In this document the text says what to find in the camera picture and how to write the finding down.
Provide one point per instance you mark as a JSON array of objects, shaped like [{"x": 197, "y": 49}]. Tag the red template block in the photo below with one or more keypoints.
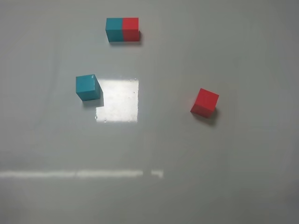
[{"x": 130, "y": 29}]

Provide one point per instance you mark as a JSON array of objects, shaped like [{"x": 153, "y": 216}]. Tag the blue template block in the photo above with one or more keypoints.
[{"x": 114, "y": 29}]

